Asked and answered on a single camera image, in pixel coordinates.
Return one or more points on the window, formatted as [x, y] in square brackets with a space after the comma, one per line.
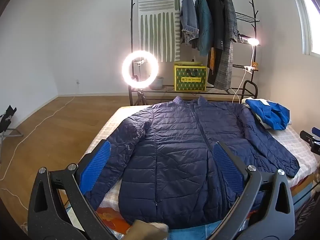
[312, 17]

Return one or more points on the dark striped rug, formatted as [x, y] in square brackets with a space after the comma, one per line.
[307, 217]

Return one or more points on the blue and white garment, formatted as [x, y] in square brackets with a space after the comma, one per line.
[272, 115]

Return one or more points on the navy puffer jacket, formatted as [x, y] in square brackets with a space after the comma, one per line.
[175, 142]

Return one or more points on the small brown teddy bear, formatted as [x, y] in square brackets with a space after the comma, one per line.
[255, 65]

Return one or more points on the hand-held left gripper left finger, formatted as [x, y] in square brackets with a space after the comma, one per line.
[95, 165]

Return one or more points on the yellow and green box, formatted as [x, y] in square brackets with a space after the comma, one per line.
[190, 80]

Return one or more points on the orange floral blanket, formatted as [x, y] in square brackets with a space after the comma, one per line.
[110, 216]

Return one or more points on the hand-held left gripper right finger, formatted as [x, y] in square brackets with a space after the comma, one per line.
[227, 165]

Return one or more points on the white clip lamp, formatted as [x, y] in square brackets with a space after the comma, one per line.
[253, 41]

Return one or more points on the grey pot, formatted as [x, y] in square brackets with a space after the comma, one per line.
[157, 83]

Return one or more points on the black coat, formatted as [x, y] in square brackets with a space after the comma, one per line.
[216, 17]

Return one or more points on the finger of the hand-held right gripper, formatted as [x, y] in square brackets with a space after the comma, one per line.
[308, 137]

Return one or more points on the black tripod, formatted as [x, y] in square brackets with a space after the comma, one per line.
[140, 95]

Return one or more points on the teal blue sheet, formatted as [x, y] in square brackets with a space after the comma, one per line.
[190, 232]

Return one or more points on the teal jacket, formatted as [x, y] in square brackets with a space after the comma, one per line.
[205, 25]

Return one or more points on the tan fuzzy cloth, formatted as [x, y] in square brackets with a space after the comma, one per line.
[150, 230]

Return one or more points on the black curved metal frame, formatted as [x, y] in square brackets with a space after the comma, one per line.
[255, 87]

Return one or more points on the green striped wall hanging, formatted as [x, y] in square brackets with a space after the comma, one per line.
[160, 10]

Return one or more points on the bed with checked cover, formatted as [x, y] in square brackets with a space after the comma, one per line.
[297, 140]

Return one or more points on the black metal clothes rack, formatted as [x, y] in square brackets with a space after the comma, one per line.
[167, 89]

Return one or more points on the grey plaid coat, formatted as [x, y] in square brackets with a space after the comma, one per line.
[225, 65]

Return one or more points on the denim jacket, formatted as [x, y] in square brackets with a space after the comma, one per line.
[188, 17]

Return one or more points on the black folding stand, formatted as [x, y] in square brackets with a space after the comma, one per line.
[7, 120]

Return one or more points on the orange scarf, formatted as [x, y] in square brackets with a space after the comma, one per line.
[212, 60]

